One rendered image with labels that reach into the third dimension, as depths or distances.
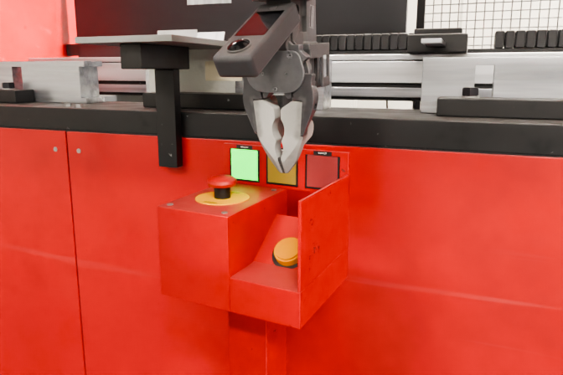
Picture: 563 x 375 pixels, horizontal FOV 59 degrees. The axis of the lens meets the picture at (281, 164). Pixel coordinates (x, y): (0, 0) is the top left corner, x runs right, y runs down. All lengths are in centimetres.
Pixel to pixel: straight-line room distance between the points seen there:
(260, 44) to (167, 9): 123
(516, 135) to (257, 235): 39
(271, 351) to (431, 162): 36
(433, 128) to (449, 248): 19
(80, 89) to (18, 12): 67
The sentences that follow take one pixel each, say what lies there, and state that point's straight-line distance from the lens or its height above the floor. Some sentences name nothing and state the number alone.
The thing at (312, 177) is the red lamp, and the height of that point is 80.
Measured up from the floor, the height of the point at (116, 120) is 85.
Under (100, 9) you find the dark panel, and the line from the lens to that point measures 187.
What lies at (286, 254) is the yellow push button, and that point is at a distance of 63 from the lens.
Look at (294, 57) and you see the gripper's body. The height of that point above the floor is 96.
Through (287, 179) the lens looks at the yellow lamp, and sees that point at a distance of 71.
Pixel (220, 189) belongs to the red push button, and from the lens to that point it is 65.
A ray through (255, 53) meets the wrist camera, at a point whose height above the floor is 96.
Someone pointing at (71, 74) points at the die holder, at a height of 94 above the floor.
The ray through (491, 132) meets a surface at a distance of 78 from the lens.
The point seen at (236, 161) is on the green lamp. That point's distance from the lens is 74.
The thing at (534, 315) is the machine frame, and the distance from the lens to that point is 86.
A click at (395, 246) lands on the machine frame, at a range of 83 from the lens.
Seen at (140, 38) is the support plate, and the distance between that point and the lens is 80.
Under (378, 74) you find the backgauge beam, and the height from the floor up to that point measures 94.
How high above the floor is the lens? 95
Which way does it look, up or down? 11 degrees down
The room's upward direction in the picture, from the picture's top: straight up
